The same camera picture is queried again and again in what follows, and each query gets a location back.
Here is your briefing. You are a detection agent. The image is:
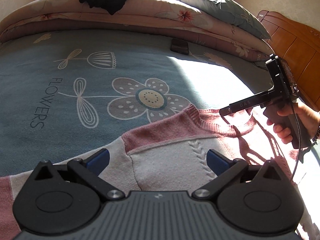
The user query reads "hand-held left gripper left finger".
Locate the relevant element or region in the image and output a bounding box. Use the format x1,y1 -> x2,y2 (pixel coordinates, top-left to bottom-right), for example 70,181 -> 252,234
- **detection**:
34,148 -> 125,202

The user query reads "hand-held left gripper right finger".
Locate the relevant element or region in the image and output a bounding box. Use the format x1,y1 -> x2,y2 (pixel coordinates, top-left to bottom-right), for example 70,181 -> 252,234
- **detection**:
192,149 -> 290,201

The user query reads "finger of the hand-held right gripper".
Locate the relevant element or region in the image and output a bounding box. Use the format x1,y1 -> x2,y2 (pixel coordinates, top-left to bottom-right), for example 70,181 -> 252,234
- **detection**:
219,92 -> 274,117

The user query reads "pink and cream knit sweater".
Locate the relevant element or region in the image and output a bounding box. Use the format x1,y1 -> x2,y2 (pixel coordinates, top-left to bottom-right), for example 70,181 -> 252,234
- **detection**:
0,103 -> 320,240

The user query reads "person's right hand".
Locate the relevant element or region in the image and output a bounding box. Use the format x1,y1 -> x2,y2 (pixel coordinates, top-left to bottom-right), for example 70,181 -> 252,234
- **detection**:
266,102 -> 320,145

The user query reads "wooden headboard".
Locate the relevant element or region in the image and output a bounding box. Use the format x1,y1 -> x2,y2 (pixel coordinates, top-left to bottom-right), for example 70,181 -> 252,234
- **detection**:
257,10 -> 320,111

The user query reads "dark phone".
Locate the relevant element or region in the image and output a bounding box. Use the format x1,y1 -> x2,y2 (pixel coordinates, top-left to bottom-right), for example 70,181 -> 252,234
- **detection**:
171,39 -> 190,55

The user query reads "grey-green floral pillow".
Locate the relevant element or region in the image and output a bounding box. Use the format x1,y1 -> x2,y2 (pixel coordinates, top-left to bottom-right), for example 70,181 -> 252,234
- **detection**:
171,0 -> 272,41

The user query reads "blue floral bed sheet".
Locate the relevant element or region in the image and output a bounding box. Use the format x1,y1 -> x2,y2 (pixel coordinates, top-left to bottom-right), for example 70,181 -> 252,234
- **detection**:
0,29 -> 320,180

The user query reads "folded floral quilt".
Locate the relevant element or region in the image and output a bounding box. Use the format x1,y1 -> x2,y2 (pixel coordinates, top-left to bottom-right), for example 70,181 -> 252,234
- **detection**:
0,0 -> 274,63

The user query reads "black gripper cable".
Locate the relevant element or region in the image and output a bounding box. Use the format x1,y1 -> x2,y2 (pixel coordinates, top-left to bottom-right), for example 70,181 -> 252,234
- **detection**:
289,97 -> 313,183

